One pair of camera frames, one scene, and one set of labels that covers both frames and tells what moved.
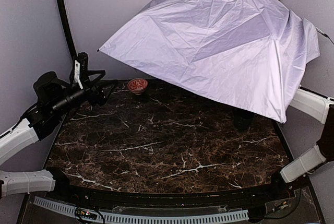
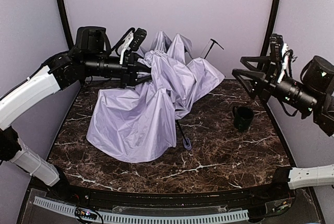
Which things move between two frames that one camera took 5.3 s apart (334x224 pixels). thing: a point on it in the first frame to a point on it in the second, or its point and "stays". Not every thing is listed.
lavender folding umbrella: x=243 y=44 to x=135 y=124
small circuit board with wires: x=82 y=213 stays
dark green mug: x=242 y=119 stays
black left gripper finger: x=106 y=91 to x=140 y=81
